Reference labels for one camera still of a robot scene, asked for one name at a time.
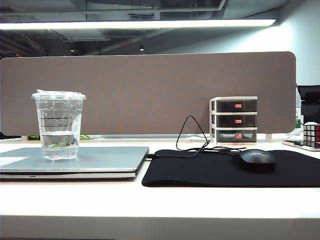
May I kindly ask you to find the rubiks cube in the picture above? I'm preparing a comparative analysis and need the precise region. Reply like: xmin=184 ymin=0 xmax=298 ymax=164
xmin=302 ymin=122 xmax=320 ymax=148

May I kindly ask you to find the clear plastic cup with water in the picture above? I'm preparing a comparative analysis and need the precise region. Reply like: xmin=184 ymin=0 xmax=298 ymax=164
xmin=31 ymin=89 xmax=88 ymax=161

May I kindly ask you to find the black mouse cable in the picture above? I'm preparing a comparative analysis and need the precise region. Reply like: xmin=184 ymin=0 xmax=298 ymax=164
xmin=146 ymin=115 xmax=248 ymax=159

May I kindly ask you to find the long ceiling light bar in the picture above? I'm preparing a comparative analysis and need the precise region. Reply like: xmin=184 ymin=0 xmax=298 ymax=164
xmin=0 ymin=19 xmax=277 ymax=31

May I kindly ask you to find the brown fabric desk divider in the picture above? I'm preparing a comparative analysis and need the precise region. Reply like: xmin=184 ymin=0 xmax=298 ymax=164
xmin=0 ymin=51 xmax=298 ymax=140

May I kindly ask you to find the black computer mouse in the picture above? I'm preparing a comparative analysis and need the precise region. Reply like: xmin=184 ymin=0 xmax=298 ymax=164
xmin=232 ymin=149 xmax=277 ymax=173

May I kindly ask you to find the small three-drawer organizer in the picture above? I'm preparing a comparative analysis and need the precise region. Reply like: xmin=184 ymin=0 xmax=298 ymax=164
xmin=209 ymin=96 xmax=258 ymax=146

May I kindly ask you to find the black background monitor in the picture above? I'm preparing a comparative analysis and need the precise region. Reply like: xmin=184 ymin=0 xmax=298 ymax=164
xmin=298 ymin=84 xmax=320 ymax=124

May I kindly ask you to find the black mouse pad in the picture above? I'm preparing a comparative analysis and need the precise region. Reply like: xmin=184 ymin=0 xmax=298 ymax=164
xmin=141 ymin=149 xmax=320 ymax=188

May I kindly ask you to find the dark drawer red handle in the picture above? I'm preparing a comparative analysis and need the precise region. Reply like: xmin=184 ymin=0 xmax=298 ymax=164
xmin=216 ymin=129 xmax=258 ymax=143
xmin=216 ymin=114 xmax=258 ymax=128
xmin=216 ymin=99 xmax=258 ymax=113

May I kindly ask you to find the plastic water bottle green label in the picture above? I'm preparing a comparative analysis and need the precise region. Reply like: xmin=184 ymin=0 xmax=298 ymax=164
xmin=295 ymin=83 xmax=304 ymax=131

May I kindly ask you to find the closed silver laptop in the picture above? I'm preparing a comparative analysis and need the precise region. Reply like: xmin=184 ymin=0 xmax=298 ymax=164
xmin=0 ymin=146 xmax=150 ymax=180

